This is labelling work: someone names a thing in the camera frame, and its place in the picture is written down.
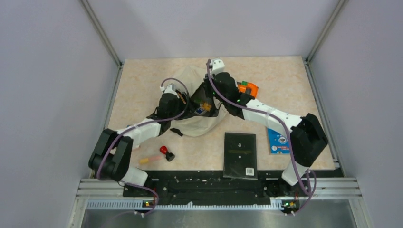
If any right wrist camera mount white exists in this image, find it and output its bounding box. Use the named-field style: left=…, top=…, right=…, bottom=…
left=208, top=57, right=225, bottom=75

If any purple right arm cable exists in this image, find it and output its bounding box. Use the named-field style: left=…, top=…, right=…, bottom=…
left=206, top=59, right=317, bottom=216

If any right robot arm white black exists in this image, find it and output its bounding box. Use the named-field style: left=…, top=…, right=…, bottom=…
left=204, top=72, right=329, bottom=196

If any red black stamp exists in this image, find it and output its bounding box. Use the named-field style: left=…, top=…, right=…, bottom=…
left=159, top=146, right=175, bottom=162

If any orange treehouse book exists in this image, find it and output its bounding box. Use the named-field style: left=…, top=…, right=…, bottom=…
left=200, top=102, right=211, bottom=112

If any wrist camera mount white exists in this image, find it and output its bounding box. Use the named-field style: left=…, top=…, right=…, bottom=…
left=208, top=57, right=225, bottom=75
left=160, top=84, right=179, bottom=98

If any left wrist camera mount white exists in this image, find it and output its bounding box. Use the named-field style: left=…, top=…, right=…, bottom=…
left=160, top=84, right=179, bottom=98

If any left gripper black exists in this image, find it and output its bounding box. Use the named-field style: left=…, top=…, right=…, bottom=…
left=169, top=92, right=200, bottom=120

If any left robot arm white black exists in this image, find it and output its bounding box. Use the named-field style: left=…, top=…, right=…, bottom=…
left=88, top=91, right=190, bottom=196

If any orange tape dispenser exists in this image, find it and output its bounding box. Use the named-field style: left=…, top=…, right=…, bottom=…
left=237, top=81, right=259, bottom=98

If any beige canvas student bag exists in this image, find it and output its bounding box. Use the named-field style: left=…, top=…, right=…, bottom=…
left=146, top=65, right=229, bottom=138

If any black notebook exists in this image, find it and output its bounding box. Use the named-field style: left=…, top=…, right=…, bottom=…
left=223, top=132, right=258, bottom=180

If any light blue book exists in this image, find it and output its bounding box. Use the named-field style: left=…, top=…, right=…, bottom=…
left=267, top=128, right=289, bottom=155

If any yellow pink highlighter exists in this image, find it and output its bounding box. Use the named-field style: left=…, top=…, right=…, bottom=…
left=138, top=155, right=163, bottom=165

